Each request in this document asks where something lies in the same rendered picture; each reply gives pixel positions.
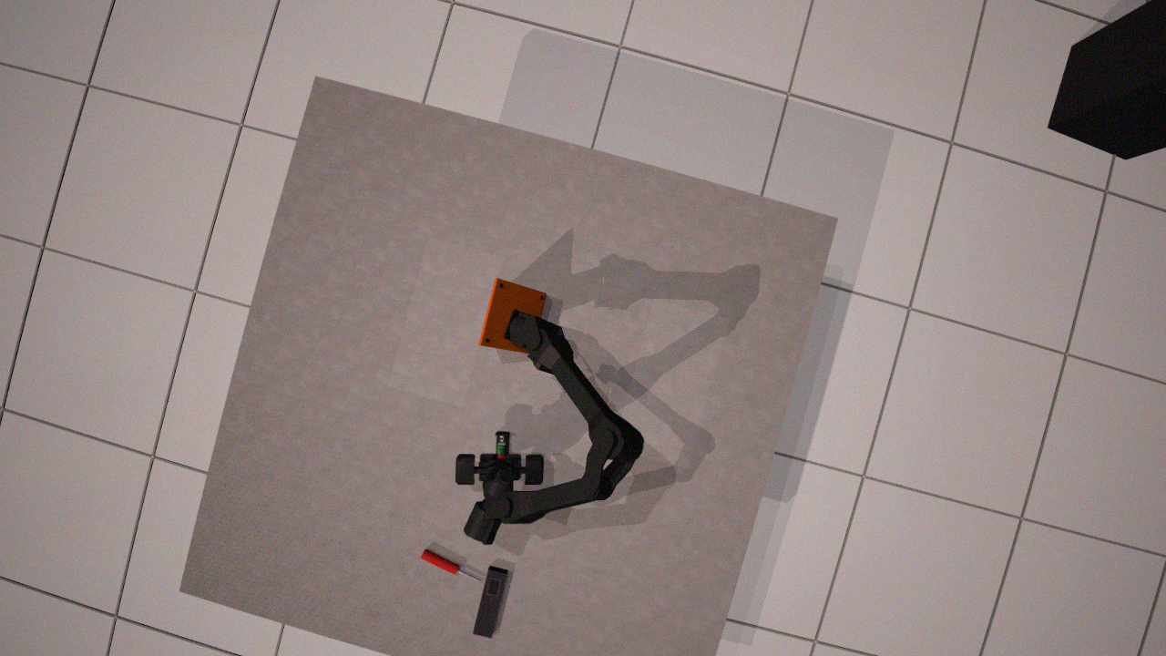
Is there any red-handled screwdriver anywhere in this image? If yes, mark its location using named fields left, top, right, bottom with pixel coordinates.
left=421, top=549, right=482, bottom=581

